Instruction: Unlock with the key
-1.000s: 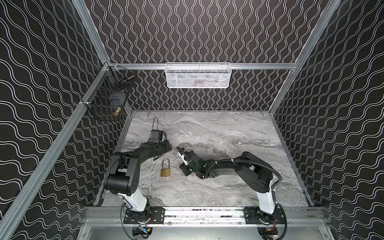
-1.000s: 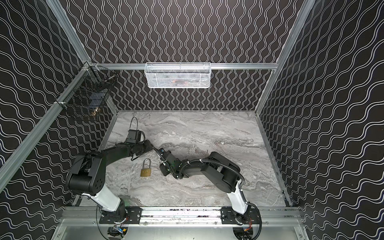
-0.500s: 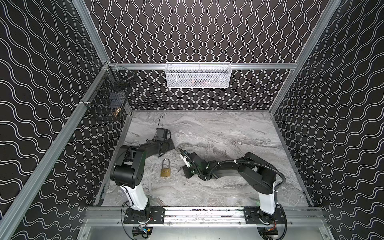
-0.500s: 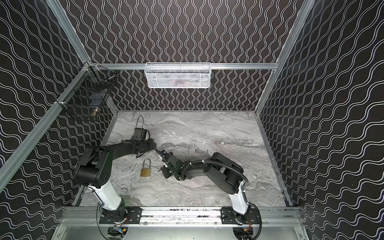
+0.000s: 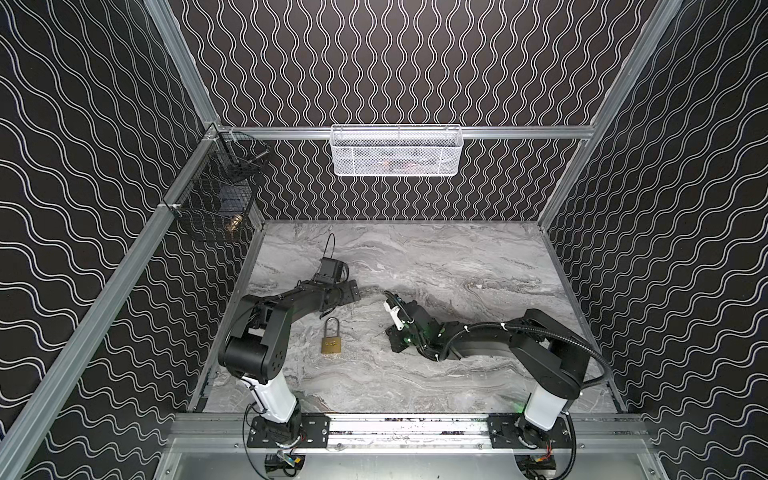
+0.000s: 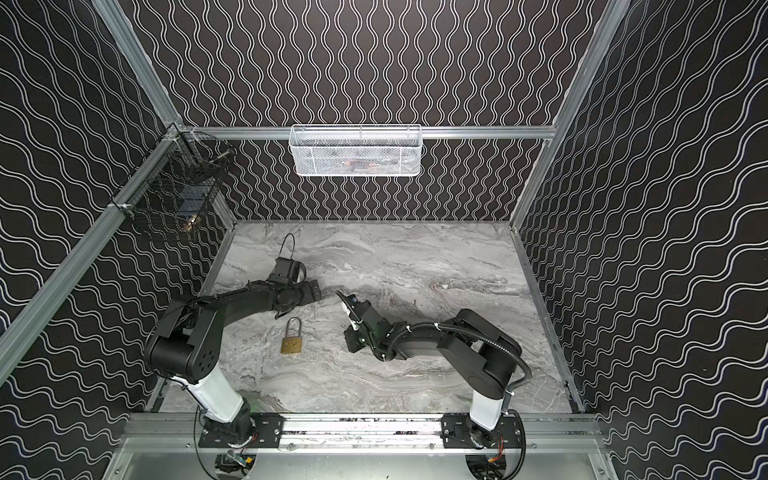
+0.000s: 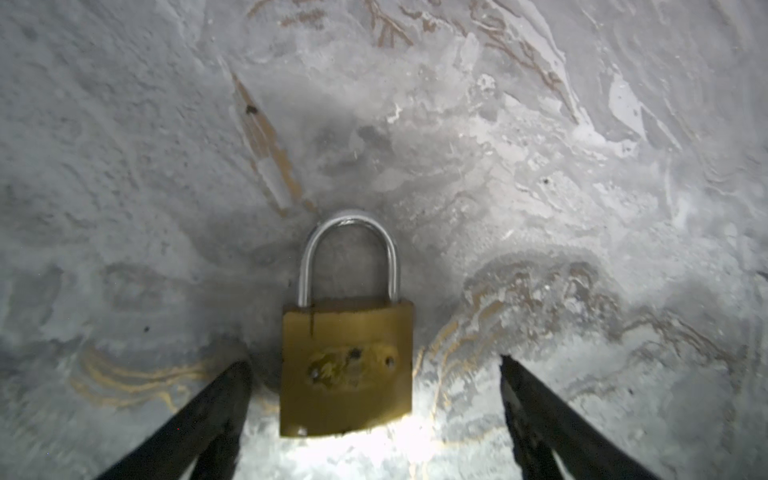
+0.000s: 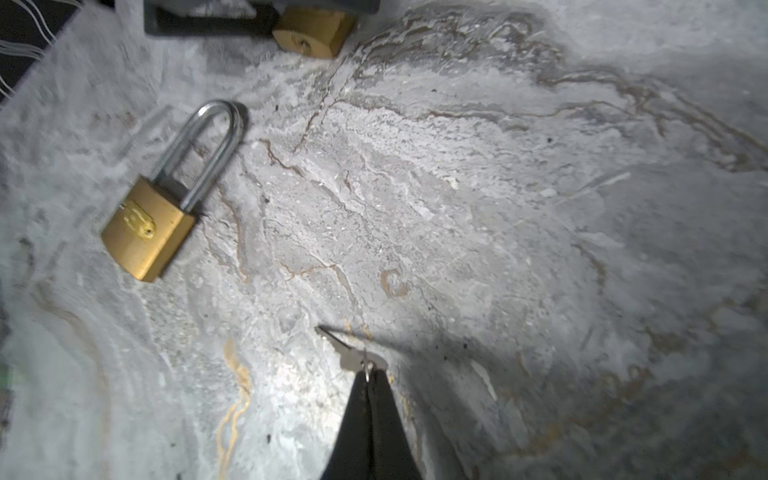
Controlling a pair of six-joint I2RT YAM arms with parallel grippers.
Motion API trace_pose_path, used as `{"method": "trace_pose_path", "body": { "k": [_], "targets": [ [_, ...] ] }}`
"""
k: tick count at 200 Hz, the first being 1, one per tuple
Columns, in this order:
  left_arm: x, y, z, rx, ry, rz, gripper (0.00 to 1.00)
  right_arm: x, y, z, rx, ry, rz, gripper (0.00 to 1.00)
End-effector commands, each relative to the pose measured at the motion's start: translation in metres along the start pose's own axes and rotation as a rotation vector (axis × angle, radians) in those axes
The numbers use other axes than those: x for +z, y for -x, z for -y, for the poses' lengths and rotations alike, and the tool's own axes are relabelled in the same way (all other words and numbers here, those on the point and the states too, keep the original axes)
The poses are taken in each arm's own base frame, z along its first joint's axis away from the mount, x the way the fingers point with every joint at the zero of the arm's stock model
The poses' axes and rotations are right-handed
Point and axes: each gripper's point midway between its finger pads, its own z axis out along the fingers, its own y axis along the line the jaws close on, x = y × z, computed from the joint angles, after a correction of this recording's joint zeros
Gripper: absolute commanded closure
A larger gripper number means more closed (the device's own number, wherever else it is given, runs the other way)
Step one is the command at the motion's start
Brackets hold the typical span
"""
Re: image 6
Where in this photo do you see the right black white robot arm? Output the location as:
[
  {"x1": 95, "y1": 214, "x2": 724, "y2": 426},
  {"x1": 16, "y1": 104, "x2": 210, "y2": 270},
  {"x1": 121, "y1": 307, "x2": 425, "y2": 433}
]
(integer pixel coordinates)
[{"x1": 336, "y1": 291, "x2": 533, "y2": 448}]

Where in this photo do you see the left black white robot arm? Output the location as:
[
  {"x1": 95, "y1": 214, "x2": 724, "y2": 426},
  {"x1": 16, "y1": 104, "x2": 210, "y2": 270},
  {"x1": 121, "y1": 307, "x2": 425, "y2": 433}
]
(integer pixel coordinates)
[{"x1": 144, "y1": 257, "x2": 322, "y2": 446}]

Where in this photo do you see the large brass padlock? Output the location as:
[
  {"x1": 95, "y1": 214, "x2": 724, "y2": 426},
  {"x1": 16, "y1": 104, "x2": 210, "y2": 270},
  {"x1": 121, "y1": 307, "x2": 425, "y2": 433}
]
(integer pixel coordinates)
[{"x1": 280, "y1": 317, "x2": 303, "y2": 355}]

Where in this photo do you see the brass item in black basket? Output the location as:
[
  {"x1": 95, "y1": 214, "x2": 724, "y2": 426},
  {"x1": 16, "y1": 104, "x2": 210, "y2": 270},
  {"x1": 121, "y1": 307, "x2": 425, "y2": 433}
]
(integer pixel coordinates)
[{"x1": 180, "y1": 215, "x2": 198, "y2": 233}]

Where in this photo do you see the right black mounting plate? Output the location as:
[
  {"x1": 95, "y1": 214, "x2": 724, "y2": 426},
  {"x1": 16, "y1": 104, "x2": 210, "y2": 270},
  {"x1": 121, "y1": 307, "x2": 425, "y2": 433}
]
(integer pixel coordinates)
[{"x1": 440, "y1": 414, "x2": 525, "y2": 450}]

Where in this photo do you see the black mounting plate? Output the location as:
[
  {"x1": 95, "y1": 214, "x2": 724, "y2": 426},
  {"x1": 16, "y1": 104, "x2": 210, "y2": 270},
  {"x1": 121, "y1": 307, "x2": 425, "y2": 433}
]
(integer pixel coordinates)
[
  {"x1": 197, "y1": 413, "x2": 285, "y2": 448},
  {"x1": 440, "y1": 414, "x2": 525, "y2": 450}
]

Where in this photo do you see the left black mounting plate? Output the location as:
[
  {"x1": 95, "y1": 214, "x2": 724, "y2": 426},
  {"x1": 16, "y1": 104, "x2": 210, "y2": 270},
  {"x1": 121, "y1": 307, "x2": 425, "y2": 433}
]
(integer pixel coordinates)
[{"x1": 197, "y1": 413, "x2": 285, "y2": 448}]

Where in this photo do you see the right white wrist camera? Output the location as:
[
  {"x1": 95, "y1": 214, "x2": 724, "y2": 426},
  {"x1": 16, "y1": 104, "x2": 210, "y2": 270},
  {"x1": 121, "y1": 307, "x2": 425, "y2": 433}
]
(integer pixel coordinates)
[{"x1": 342, "y1": 299, "x2": 361, "y2": 331}]

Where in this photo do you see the white mesh wall basket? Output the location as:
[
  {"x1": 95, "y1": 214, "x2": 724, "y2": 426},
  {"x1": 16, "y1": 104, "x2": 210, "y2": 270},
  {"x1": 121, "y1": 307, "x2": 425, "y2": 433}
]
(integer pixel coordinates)
[{"x1": 288, "y1": 124, "x2": 424, "y2": 177}]

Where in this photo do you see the black wire wall basket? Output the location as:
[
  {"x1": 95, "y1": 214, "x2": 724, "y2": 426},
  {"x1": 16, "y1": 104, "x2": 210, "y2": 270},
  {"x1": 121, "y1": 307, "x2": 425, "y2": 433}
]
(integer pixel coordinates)
[{"x1": 121, "y1": 131, "x2": 236, "y2": 244}]

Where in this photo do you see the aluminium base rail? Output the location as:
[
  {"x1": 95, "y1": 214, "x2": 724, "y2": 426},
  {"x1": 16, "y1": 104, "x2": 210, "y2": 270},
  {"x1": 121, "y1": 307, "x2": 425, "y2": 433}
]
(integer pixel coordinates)
[{"x1": 120, "y1": 413, "x2": 601, "y2": 454}]

